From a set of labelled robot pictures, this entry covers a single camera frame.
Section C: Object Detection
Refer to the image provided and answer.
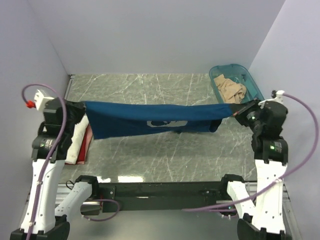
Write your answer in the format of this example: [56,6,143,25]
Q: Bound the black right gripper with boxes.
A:
[229,96,265,133]

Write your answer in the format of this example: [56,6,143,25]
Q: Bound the blue t-shirt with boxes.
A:
[85,101,233,140]

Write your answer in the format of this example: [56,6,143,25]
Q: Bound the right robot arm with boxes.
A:
[219,99,292,240]

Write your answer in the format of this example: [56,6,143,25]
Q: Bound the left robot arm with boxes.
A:
[10,98,100,240]

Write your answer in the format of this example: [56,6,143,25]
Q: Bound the white folded t-shirt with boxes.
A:
[65,115,89,165]

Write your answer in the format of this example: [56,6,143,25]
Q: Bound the red folded t-shirt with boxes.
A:
[75,125,93,165]

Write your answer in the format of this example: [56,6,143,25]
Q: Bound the beige garment in bin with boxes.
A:
[213,74,247,104]

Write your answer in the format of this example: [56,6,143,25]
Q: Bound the teal plastic bin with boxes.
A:
[209,64,264,104]

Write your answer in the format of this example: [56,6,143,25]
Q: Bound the black base beam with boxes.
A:
[89,181,231,211]

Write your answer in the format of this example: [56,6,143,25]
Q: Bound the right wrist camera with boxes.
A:
[258,90,285,108]

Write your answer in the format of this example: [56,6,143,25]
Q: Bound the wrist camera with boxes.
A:
[258,90,285,108]
[26,89,54,112]

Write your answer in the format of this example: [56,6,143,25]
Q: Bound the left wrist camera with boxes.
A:
[26,89,54,112]

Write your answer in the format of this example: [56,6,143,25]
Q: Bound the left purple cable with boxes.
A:
[21,84,121,240]

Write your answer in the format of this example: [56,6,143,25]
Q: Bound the purple cable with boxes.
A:
[21,84,121,240]
[182,92,320,213]

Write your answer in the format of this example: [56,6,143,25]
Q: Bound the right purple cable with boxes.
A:
[182,92,320,213]

